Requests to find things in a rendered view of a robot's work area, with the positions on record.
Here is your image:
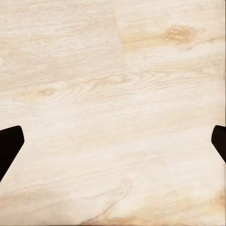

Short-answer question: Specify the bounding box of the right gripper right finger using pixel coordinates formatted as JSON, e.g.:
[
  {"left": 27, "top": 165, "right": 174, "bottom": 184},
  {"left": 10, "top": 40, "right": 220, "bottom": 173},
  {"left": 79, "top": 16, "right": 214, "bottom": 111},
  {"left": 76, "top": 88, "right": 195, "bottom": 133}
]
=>
[{"left": 211, "top": 125, "right": 226, "bottom": 163}]

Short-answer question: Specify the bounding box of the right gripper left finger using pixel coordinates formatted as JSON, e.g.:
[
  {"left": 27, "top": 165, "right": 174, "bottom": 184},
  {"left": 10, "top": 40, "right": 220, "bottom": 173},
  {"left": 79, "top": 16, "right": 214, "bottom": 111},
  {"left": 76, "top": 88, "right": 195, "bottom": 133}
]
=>
[{"left": 0, "top": 125, "right": 24, "bottom": 182}]

